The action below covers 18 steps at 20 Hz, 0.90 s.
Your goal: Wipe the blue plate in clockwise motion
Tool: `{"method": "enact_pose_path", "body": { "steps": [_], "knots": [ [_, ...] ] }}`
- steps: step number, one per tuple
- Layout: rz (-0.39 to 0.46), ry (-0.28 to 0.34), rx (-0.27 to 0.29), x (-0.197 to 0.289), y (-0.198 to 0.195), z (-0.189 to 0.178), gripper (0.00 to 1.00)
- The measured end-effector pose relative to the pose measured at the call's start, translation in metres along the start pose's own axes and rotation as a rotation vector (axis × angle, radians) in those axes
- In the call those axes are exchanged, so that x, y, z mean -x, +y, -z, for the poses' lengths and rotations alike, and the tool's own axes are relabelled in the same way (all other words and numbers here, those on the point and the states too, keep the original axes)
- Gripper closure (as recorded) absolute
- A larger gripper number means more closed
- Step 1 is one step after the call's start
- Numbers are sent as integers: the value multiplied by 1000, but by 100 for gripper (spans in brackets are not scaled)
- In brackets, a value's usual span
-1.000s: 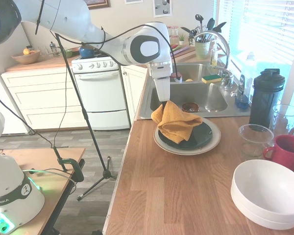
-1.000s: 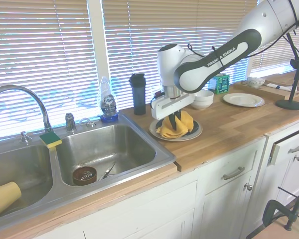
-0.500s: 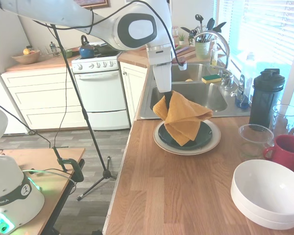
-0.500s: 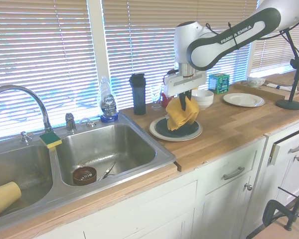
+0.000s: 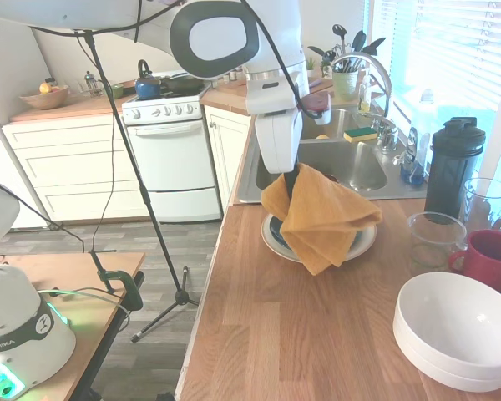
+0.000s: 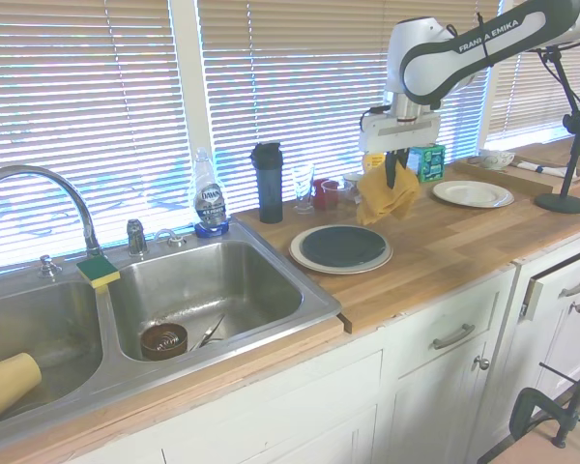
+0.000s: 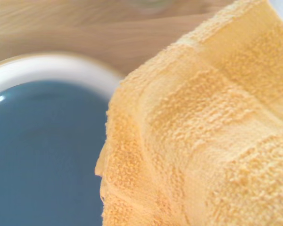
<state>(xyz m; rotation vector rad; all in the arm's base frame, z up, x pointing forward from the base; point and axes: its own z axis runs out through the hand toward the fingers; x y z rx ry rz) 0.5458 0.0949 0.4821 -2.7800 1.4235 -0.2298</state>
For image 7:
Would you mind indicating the yellow terry cloth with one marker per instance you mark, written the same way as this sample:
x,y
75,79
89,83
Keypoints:
x,y
202,141

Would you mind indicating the dark plate on white plate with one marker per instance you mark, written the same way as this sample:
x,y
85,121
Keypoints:
x,y
49,68

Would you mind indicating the blue plate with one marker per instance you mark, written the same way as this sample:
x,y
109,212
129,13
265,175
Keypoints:
x,y
37,153

